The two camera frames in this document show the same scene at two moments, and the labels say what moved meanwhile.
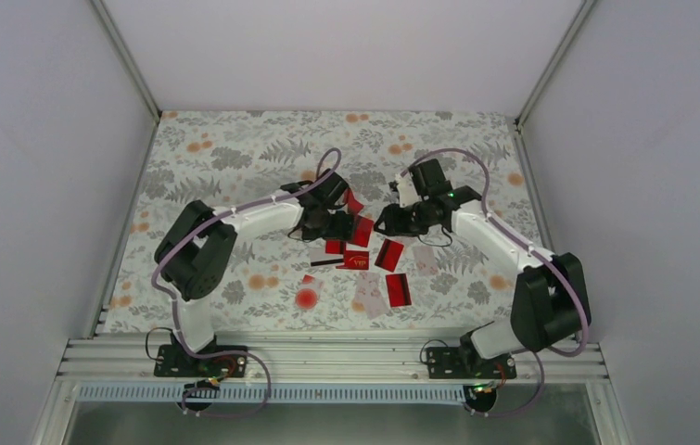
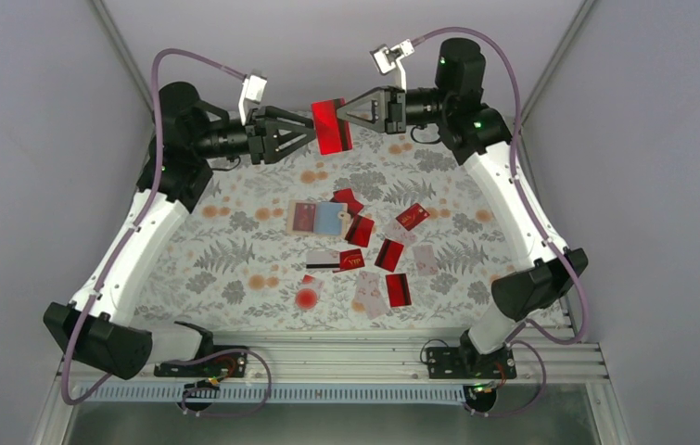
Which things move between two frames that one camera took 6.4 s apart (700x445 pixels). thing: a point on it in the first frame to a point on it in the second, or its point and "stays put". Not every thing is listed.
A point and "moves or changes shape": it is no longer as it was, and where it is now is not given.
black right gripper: x=394 y=225 to x=388 y=109
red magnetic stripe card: x=389 y=255 to x=334 y=134
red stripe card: x=398 y=289 stays put
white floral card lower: x=370 y=295 stays put
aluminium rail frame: x=277 y=361 stays put
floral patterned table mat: x=451 y=278 stays put
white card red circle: x=307 y=294 stays put
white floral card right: x=425 y=260 stays put
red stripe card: x=362 y=230 stays put
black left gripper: x=343 y=230 to x=263 y=146
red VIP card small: x=333 y=247 moves or changes shape
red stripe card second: x=354 y=206 stays put
